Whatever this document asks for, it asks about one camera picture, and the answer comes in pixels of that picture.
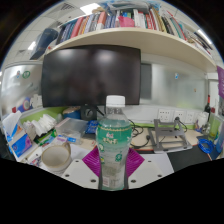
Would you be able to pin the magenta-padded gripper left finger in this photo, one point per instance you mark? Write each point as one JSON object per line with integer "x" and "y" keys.
{"x": 83, "y": 173}

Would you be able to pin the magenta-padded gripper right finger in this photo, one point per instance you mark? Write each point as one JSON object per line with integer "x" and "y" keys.
{"x": 145, "y": 173}

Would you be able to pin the green-labelled clear drink bottle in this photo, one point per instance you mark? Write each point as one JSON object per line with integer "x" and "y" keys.
{"x": 113, "y": 140}

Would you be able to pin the purple translucent water bottle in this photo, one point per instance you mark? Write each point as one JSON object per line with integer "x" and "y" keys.
{"x": 220, "y": 138}

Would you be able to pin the white patterned paper cup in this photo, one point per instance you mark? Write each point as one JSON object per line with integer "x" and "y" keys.
{"x": 56, "y": 158}

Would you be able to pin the grey metal laptop stand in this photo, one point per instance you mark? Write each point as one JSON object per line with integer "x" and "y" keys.
{"x": 170, "y": 136}

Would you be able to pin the clear plastic container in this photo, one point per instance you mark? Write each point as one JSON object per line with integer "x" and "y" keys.
{"x": 70, "y": 128}

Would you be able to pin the small blue box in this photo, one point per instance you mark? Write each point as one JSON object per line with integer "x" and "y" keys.
{"x": 92, "y": 126}

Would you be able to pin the white napkin stack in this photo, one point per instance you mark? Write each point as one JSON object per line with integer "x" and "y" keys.
{"x": 41, "y": 125}

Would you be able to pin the blue tissue pack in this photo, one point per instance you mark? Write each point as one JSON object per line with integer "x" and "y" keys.
{"x": 20, "y": 145}

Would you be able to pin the tissue box with white tissue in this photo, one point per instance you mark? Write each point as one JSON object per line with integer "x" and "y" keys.
{"x": 11, "y": 121}

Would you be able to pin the dark wine bottle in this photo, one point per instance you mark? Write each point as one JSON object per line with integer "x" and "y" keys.
{"x": 207, "y": 108}

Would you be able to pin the black computer monitor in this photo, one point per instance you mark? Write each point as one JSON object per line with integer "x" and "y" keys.
{"x": 90, "y": 76}

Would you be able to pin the shelf unit with books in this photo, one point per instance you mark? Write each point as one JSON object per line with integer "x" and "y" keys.
{"x": 133, "y": 36}

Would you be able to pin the ceiling lights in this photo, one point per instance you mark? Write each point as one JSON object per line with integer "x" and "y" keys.
{"x": 89, "y": 8}

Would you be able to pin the white wall outlets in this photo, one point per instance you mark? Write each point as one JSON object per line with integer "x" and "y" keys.
{"x": 175, "y": 116}

